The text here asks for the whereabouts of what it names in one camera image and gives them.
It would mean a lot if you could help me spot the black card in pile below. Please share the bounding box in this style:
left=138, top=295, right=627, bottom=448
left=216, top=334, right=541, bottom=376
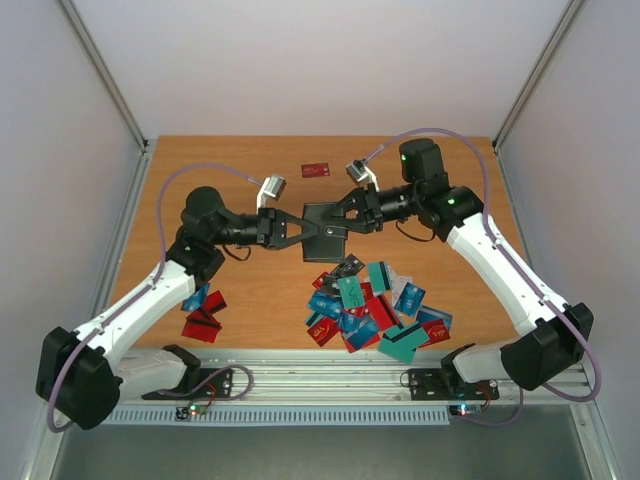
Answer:
left=330, top=254, right=365, bottom=278

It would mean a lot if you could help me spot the blue card right pile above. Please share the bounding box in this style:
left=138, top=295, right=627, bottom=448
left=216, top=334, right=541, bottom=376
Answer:
left=394, top=282, right=426, bottom=317

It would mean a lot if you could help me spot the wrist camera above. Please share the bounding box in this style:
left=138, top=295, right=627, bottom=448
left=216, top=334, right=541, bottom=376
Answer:
left=345, top=159, right=379, bottom=191
left=256, top=174, right=286, bottom=210

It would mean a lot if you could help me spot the teal stripe card upper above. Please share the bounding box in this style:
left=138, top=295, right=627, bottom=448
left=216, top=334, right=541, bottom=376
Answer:
left=367, top=261, right=392, bottom=294

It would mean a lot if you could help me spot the red vip card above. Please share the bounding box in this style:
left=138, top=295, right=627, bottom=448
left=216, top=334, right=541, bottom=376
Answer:
left=307, top=317, right=340, bottom=347
left=421, top=319, right=450, bottom=347

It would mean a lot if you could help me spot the small red card left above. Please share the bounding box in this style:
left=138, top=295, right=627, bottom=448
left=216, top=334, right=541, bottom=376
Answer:
left=201, top=291, right=227, bottom=316

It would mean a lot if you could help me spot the blue card front pile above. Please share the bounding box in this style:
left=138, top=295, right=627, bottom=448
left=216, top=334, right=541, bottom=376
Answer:
left=342, top=321, right=380, bottom=353

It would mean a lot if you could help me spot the black leather card holder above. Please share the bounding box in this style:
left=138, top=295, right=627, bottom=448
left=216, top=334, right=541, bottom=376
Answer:
left=302, top=203, right=348, bottom=264

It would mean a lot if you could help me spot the teal card front pile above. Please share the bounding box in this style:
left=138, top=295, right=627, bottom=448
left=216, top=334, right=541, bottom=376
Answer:
left=378, top=323, right=428, bottom=364

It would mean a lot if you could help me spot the red VIP card right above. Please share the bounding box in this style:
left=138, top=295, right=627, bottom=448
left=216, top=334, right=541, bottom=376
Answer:
left=421, top=319, right=450, bottom=347

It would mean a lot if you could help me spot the grey cable duct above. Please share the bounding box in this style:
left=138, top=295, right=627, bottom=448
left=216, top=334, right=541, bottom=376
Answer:
left=104, top=405, right=450, bottom=427

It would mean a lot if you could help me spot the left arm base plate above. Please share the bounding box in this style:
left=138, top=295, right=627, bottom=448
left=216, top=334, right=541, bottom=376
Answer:
left=142, top=368, right=234, bottom=401

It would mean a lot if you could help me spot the blue card left group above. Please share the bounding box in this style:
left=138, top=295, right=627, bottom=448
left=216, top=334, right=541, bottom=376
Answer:
left=181, top=283, right=209, bottom=312

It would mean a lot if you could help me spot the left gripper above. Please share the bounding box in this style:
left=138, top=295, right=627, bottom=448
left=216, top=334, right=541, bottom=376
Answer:
left=212, top=207, right=319, bottom=249

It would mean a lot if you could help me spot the large red card left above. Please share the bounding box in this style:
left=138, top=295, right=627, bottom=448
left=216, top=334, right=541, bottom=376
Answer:
left=181, top=309, right=222, bottom=343

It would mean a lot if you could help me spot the blue VIP card left pile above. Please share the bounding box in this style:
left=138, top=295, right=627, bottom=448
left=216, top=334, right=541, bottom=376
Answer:
left=308, top=291, right=343, bottom=320

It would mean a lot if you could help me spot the red VIP card front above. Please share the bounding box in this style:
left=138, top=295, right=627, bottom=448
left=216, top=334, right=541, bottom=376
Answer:
left=307, top=317, right=340, bottom=347

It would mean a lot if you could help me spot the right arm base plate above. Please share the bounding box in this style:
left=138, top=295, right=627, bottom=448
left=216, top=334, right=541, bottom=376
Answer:
left=407, top=368, right=500, bottom=401

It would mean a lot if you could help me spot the aluminium rail frame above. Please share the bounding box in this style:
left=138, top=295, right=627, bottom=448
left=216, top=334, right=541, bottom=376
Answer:
left=114, top=348, right=590, bottom=406

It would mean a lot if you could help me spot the lone red card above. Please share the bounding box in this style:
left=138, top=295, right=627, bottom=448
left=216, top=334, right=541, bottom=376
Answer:
left=301, top=163, right=330, bottom=179

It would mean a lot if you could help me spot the teal VIP card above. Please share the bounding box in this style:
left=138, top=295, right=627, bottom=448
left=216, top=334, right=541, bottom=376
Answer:
left=338, top=276, right=365, bottom=309

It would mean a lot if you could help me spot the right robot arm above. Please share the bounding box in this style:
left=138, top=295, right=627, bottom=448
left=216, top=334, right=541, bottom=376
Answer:
left=322, top=138, right=594, bottom=397

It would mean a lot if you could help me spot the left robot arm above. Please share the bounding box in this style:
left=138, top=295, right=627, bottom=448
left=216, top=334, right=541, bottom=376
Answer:
left=36, top=186, right=319, bottom=433

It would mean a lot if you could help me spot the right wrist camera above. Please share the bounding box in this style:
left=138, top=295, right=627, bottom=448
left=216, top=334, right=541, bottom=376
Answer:
left=345, top=159, right=379, bottom=191

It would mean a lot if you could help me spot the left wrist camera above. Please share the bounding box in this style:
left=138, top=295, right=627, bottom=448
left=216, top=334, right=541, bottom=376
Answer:
left=256, top=174, right=286, bottom=210

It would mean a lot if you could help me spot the red stripe card centre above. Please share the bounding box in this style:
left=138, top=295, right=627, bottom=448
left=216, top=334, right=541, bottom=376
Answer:
left=366, top=295, right=401, bottom=331

